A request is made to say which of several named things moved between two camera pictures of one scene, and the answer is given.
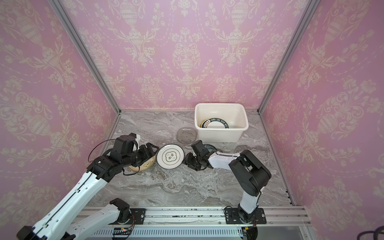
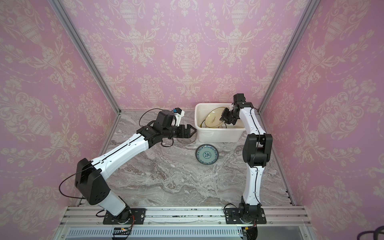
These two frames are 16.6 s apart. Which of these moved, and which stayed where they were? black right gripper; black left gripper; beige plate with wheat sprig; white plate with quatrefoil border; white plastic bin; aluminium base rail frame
Moved: white plate with quatrefoil border; beige plate with wheat sprig; black left gripper; black right gripper
Stayed: white plastic bin; aluminium base rail frame
